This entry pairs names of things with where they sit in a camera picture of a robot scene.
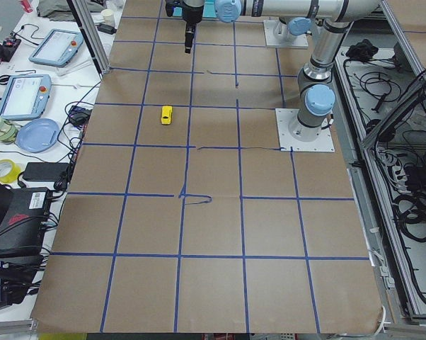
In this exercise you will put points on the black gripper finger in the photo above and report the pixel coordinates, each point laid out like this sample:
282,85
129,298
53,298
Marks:
189,37

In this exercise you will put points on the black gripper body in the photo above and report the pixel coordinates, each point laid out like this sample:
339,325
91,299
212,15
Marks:
190,14

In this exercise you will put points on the yellow toy beetle car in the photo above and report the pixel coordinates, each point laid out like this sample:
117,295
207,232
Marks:
166,115

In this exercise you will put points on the teal storage bin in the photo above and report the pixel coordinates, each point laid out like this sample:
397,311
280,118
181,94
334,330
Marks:
207,10

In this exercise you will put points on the white paper cup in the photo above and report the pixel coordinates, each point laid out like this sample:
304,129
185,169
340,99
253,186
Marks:
108,17

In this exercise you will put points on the upper teach pendant tablet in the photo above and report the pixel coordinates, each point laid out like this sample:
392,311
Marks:
58,48

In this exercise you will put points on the teach pendant tablet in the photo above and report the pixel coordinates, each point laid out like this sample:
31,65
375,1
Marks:
25,97
58,48

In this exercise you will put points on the black cloth bundle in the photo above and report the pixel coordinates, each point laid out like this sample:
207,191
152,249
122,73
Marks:
363,51

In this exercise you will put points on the lower teach pendant tablet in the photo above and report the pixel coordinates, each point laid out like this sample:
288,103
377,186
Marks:
25,97

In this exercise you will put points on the blue plastic plate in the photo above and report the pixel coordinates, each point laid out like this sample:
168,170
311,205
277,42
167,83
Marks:
38,135

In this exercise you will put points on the black power adapter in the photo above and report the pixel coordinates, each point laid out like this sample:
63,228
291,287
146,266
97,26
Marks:
44,171

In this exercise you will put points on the green tape rolls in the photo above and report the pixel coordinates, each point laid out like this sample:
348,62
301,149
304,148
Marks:
8,131

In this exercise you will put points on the yellow tape roll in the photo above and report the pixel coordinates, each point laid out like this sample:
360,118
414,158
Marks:
9,171

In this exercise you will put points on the black computer box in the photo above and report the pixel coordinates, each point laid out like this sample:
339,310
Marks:
23,212

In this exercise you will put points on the aluminium frame post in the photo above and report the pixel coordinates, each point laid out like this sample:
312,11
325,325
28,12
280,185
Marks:
91,36

